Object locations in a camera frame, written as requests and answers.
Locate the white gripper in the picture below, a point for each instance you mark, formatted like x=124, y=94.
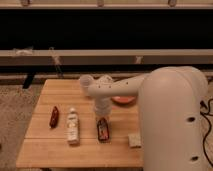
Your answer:
x=102, y=108

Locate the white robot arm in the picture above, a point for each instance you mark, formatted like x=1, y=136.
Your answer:
x=168, y=101

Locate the orange ceramic cup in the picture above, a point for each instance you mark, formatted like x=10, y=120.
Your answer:
x=123, y=99

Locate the white plastic bottle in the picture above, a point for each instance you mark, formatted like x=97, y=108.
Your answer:
x=73, y=127

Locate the beige sponge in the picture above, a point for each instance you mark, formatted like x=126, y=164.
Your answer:
x=134, y=140

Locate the dark red snack bar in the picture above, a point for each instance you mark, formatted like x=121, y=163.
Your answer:
x=54, y=117

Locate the wooden table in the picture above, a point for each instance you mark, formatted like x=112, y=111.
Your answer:
x=46, y=147

